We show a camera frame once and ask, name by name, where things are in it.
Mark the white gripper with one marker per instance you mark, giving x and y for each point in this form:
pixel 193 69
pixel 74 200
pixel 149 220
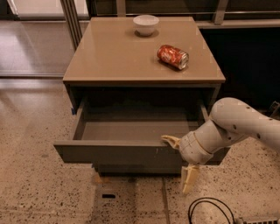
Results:
pixel 192 148

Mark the grey top drawer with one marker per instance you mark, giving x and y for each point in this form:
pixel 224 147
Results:
pixel 129 134

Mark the grey drawer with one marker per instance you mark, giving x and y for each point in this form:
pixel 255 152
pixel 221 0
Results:
pixel 129 134
pixel 125 169

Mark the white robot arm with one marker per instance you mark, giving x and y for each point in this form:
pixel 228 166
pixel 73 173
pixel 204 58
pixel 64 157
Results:
pixel 230 121

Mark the grey bottom drawer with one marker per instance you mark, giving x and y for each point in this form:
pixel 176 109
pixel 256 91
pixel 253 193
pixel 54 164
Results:
pixel 125 169

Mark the grey drawer cabinet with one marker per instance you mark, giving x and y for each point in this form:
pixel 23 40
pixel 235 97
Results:
pixel 114 65

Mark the small black floor object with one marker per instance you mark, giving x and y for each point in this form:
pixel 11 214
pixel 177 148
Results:
pixel 108 196

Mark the grey power strip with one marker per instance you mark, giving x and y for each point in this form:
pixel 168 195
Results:
pixel 258 220

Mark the red soda can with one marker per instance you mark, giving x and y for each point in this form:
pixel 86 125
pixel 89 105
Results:
pixel 173 56

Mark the white ceramic bowl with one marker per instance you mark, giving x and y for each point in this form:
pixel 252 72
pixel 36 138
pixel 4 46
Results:
pixel 145 24

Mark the metal window frame rail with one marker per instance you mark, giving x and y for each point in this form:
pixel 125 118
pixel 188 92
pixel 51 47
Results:
pixel 252 17

